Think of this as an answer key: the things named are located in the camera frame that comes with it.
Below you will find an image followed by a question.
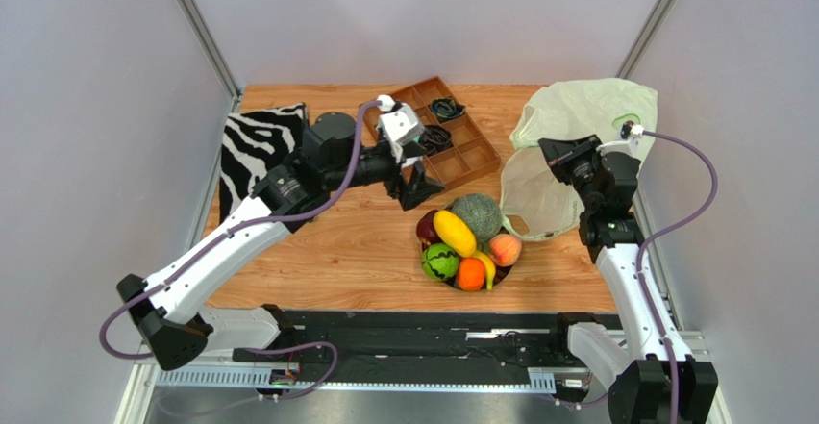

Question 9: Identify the pale green plastic bag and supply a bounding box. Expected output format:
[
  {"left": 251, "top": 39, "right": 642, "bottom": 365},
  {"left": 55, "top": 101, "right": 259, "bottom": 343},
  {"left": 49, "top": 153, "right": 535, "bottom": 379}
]
[{"left": 500, "top": 78, "right": 658, "bottom": 241}]

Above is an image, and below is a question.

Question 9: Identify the yellow mango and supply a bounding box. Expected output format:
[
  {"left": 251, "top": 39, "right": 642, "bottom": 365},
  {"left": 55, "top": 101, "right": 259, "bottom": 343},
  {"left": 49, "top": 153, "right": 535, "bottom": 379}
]
[{"left": 433, "top": 211, "right": 478, "bottom": 258}]

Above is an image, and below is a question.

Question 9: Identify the orange fruit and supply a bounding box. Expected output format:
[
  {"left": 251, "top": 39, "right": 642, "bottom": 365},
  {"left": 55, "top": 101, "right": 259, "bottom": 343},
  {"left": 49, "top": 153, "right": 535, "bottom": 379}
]
[{"left": 456, "top": 258, "right": 486, "bottom": 291}]

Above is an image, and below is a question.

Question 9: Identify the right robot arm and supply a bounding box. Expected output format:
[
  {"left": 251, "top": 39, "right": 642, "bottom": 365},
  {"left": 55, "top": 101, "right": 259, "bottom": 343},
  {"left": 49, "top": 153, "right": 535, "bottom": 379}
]
[{"left": 538, "top": 133, "right": 719, "bottom": 423}]

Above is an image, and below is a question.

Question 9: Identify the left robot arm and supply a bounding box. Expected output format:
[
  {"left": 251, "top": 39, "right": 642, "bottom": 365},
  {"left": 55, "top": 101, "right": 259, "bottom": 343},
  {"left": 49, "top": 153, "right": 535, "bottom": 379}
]
[{"left": 116, "top": 108, "right": 445, "bottom": 371}]

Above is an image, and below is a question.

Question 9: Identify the dark red apple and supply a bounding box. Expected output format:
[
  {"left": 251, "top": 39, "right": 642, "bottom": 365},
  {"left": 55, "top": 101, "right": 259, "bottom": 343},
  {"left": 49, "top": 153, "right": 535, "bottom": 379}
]
[{"left": 415, "top": 210, "right": 442, "bottom": 249}]

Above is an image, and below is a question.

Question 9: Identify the black rolled sock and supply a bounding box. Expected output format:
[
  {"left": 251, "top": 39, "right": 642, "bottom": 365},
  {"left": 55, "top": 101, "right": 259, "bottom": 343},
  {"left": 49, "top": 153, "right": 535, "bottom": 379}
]
[{"left": 418, "top": 125, "right": 454, "bottom": 157}]

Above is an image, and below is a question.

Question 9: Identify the brown wooden divider tray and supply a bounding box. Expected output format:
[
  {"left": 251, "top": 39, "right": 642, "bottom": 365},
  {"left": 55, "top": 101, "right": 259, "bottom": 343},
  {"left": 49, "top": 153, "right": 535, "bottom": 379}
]
[{"left": 367, "top": 76, "right": 502, "bottom": 199}]

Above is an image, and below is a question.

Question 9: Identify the small green watermelon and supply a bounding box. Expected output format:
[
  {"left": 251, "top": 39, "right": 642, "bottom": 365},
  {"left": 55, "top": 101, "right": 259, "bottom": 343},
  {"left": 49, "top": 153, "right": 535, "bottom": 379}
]
[{"left": 421, "top": 243, "right": 460, "bottom": 281}]

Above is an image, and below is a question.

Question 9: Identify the green cantaloupe melon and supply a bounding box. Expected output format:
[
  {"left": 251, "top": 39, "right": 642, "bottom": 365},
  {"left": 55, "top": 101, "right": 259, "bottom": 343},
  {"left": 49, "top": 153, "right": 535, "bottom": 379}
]
[{"left": 447, "top": 193, "right": 503, "bottom": 242}]

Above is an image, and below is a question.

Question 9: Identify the dark blue patterned sock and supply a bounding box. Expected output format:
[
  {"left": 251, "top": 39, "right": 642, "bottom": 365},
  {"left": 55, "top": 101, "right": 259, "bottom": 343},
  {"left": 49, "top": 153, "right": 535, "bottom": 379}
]
[{"left": 428, "top": 96, "right": 466, "bottom": 123}]

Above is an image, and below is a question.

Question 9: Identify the pink peach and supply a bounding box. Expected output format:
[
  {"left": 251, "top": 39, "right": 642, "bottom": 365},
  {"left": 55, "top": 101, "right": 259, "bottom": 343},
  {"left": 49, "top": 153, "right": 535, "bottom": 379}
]
[{"left": 488, "top": 234, "right": 523, "bottom": 267}]

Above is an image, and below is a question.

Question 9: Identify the yellow banana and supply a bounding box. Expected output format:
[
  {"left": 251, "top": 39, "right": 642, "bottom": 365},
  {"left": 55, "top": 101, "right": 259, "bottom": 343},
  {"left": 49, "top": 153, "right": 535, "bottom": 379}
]
[{"left": 472, "top": 250, "right": 496, "bottom": 290}]

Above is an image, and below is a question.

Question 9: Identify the black fruit plate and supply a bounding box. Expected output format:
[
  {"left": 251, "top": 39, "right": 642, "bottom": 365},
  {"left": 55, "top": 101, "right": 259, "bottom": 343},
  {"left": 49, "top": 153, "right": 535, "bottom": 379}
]
[{"left": 439, "top": 227, "right": 512, "bottom": 290}]

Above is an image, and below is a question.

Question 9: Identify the zebra pattern cloth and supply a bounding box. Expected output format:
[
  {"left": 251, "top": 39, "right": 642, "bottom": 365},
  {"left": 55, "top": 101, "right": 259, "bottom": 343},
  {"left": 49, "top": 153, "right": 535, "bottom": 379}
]
[{"left": 218, "top": 102, "right": 309, "bottom": 222}]

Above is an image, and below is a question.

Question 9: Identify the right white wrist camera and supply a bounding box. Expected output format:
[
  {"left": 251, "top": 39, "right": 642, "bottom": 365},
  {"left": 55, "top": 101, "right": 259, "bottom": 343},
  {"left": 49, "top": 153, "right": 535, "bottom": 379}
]
[{"left": 597, "top": 120, "right": 645, "bottom": 158}]

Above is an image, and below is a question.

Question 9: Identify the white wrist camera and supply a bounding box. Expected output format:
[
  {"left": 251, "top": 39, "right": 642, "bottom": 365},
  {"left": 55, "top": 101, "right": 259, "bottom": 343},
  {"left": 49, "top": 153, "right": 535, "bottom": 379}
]
[
  {"left": 377, "top": 94, "right": 426, "bottom": 166},
  {"left": 597, "top": 120, "right": 645, "bottom": 158}
]

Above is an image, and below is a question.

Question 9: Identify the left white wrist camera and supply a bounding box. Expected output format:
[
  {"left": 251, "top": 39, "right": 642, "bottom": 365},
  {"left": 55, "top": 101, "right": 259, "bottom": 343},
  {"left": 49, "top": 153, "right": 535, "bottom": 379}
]
[{"left": 377, "top": 94, "right": 426, "bottom": 166}]

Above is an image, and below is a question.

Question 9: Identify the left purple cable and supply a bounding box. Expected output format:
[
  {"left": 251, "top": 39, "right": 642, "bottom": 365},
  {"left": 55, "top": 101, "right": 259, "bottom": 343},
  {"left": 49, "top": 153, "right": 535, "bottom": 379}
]
[{"left": 98, "top": 97, "right": 385, "bottom": 404}]

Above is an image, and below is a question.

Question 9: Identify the purple cable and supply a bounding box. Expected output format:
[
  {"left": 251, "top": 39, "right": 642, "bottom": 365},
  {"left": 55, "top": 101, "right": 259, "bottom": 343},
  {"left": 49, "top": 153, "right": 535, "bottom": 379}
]
[
  {"left": 553, "top": 130, "right": 719, "bottom": 424},
  {"left": 98, "top": 97, "right": 385, "bottom": 404}
]

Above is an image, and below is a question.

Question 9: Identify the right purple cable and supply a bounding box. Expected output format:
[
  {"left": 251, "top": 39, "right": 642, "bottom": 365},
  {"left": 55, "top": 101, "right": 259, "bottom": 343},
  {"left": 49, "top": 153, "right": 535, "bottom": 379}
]
[{"left": 553, "top": 130, "right": 719, "bottom": 424}]

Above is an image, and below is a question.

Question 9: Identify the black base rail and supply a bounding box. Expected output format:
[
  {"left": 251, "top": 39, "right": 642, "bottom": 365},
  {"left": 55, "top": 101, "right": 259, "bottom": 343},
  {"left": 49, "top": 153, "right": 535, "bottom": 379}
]
[{"left": 156, "top": 308, "right": 629, "bottom": 394}]

